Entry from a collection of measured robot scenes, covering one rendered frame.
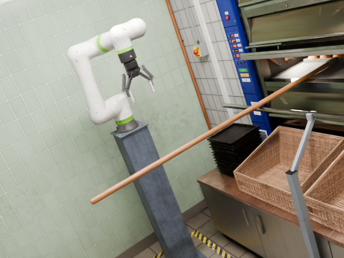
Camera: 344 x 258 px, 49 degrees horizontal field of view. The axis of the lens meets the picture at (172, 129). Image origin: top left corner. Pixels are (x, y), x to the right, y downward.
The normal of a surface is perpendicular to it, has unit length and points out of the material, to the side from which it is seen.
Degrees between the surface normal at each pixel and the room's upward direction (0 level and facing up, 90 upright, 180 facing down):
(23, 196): 90
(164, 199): 90
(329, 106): 70
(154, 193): 90
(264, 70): 90
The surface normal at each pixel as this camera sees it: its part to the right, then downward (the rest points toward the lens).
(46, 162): 0.48, 0.12
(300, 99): -0.87, 0.11
